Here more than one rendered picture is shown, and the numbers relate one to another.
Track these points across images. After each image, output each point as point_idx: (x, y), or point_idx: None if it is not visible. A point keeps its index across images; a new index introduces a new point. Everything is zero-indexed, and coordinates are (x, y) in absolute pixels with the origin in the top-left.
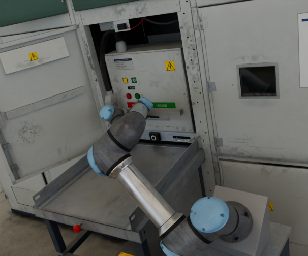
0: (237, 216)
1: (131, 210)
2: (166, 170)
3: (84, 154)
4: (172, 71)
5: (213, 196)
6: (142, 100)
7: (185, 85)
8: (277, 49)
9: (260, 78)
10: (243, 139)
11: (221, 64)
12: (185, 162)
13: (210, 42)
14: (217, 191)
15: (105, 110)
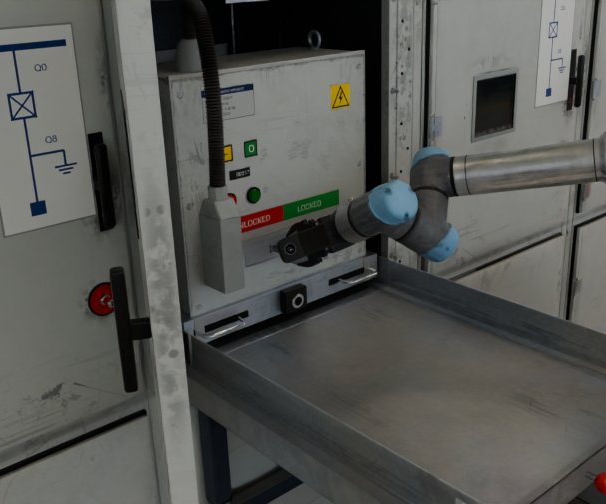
0: None
1: (590, 385)
2: (446, 327)
3: (62, 479)
4: (342, 109)
5: None
6: (443, 153)
7: (364, 139)
8: (520, 43)
9: (497, 99)
10: (466, 227)
11: (455, 76)
12: (443, 301)
13: (444, 31)
14: None
15: (404, 194)
